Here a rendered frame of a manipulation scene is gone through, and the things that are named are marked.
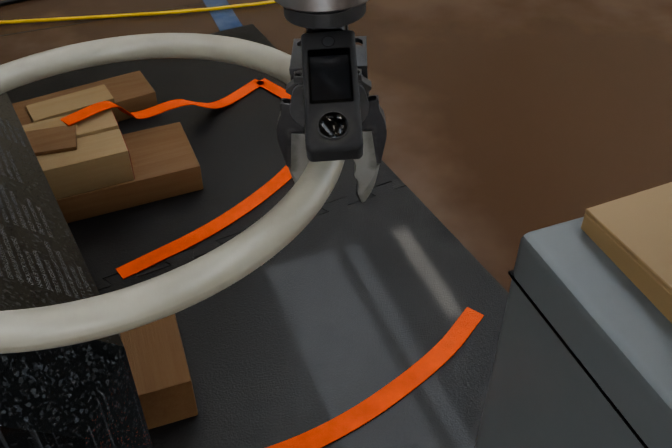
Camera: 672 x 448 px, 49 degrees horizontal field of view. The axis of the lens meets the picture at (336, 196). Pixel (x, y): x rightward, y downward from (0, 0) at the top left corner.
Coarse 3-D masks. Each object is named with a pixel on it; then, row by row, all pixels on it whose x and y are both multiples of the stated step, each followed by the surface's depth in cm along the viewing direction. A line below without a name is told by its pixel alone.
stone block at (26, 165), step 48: (0, 96) 132; (0, 144) 117; (0, 192) 105; (48, 192) 115; (0, 240) 96; (48, 240) 104; (0, 288) 88; (48, 288) 94; (96, 288) 102; (0, 384) 83; (48, 384) 87; (96, 384) 91; (0, 432) 82; (48, 432) 86; (96, 432) 92; (144, 432) 106
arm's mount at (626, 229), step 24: (648, 192) 74; (600, 216) 71; (624, 216) 71; (648, 216) 71; (600, 240) 71; (624, 240) 68; (648, 240) 68; (624, 264) 69; (648, 264) 66; (648, 288) 66
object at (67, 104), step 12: (60, 96) 233; (72, 96) 233; (84, 96) 233; (96, 96) 233; (108, 96) 233; (36, 108) 227; (48, 108) 227; (60, 108) 227; (72, 108) 227; (36, 120) 222
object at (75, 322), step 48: (96, 48) 87; (144, 48) 87; (192, 48) 86; (240, 48) 83; (288, 192) 60; (240, 240) 55; (288, 240) 58; (144, 288) 52; (192, 288) 53; (0, 336) 50; (48, 336) 50; (96, 336) 51
